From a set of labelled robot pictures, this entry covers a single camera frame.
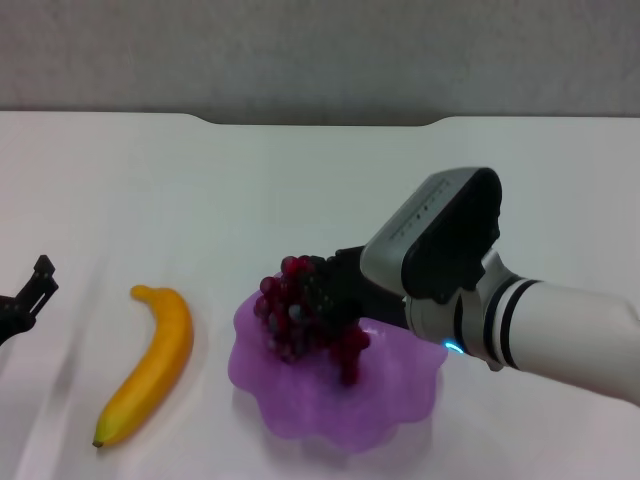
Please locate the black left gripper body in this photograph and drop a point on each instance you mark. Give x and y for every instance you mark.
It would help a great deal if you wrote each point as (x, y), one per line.
(15, 315)

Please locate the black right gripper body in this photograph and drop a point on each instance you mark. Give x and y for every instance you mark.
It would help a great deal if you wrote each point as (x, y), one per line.
(375, 300)

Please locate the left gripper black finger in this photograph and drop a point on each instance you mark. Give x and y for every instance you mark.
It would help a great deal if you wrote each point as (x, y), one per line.
(40, 287)

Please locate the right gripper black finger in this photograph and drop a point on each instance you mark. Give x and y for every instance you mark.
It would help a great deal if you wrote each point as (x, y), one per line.
(327, 295)

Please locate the dark red grape bunch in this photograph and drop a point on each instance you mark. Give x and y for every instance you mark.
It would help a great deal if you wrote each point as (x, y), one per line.
(285, 320)

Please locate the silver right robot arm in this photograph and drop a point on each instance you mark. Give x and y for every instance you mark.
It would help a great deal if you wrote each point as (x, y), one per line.
(550, 330)

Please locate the yellow banana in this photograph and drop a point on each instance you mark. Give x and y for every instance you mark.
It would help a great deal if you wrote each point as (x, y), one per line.
(160, 350)

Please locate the purple ruffled plastic bowl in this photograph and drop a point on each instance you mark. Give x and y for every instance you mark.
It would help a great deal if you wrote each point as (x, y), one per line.
(300, 410)

